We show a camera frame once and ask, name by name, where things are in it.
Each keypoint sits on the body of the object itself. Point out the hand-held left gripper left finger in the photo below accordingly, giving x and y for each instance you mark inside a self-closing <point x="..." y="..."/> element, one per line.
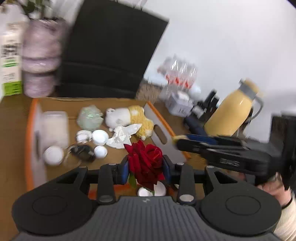
<point x="124" y="171"/>

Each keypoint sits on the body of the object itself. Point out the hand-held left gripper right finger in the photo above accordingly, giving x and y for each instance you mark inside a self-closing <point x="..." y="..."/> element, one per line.
<point x="166" y="169"/>

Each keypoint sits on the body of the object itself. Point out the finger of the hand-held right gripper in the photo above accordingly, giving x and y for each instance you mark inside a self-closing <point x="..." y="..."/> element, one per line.
<point x="196" y="147"/>
<point x="203" y="138"/>

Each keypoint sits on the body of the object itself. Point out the cardboard box with orange rim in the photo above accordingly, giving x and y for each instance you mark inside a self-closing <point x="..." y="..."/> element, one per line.
<point x="111" y="160"/>

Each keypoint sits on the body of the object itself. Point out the red rose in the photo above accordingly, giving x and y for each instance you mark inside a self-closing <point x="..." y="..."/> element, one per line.
<point x="144" y="162"/>

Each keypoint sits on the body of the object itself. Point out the person's right forearm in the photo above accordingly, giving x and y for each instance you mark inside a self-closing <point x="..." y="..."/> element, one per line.
<point x="289" y="222"/>

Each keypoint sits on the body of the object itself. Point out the clear container of nuts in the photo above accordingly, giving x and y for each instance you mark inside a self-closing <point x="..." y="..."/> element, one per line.
<point x="148" y="91"/>

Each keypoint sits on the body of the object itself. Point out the white plastic container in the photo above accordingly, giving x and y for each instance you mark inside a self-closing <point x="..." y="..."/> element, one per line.
<point x="54" y="129"/>

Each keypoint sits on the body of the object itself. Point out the person's right hand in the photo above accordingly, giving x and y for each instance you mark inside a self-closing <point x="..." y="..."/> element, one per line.
<point x="275" y="192"/>

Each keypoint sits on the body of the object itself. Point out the dark blue pouch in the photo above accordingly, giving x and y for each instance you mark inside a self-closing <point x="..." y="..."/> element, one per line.
<point x="196" y="126"/>

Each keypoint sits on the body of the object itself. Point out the crumpled white tissue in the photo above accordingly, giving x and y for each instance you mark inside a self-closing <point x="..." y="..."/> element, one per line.
<point x="120" y="136"/>

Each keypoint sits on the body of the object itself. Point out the black small device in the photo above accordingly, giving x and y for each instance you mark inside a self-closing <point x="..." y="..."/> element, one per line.
<point x="209" y="102"/>

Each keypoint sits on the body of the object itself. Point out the white tin box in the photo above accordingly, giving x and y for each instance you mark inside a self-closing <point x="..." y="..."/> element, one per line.
<point x="179" y="105"/>

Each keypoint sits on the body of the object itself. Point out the yellow thermos jug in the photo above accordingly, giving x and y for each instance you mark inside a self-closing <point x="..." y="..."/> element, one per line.
<point x="233" y="109"/>

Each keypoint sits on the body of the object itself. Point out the small black object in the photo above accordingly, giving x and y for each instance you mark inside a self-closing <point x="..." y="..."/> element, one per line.
<point x="82" y="151"/>

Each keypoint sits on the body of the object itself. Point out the white round gadget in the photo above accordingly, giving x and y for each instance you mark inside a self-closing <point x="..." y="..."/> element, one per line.
<point x="195" y="90"/>

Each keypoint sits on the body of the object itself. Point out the white and yellow plush toy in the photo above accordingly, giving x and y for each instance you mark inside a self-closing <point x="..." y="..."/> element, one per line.
<point x="120" y="117"/>

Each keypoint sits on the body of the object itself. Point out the clear water bottle red label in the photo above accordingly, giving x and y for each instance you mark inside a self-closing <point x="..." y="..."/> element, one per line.
<point x="170" y="78"/>
<point x="190" y="81"/>
<point x="179" y="80"/>

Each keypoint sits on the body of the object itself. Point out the black wrist band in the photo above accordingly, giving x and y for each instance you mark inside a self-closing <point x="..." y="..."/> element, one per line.
<point x="286" y="202"/>

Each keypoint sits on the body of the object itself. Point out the pale green crumpled bag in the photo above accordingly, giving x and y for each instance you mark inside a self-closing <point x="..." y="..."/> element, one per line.
<point x="90" y="118"/>

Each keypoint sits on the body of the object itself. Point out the white round cup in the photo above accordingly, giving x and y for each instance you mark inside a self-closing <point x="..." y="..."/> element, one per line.
<point x="53" y="155"/>

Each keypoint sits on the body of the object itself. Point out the purple fuzzy vase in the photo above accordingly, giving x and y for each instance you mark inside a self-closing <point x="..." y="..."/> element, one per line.
<point x="41" y="58"/>

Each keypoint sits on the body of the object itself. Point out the white green milk carton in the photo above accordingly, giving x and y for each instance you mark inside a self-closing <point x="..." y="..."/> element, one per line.
<point x="10" y="58"/>

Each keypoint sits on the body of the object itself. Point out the dried rose bouquet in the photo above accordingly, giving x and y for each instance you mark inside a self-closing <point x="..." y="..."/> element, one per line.
<point x="30" y="5"/>

